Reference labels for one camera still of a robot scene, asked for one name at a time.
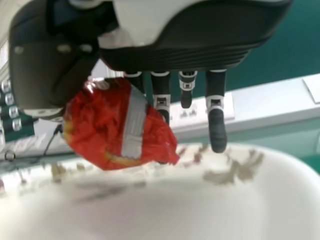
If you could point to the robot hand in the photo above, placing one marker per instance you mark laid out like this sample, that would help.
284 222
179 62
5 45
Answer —
187 30

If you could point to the red biscuit packet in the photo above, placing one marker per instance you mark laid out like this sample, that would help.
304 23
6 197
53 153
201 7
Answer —
100 130

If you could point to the small white socket plate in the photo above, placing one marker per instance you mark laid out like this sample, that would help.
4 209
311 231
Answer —
313 90

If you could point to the white plate brown leaf pattern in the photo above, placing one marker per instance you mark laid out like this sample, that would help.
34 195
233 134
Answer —
175 205

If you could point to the long white socket strip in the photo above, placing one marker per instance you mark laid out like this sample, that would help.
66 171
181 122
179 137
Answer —
198 113

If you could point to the grey table edge rail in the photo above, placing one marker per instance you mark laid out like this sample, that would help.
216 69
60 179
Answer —
270 105

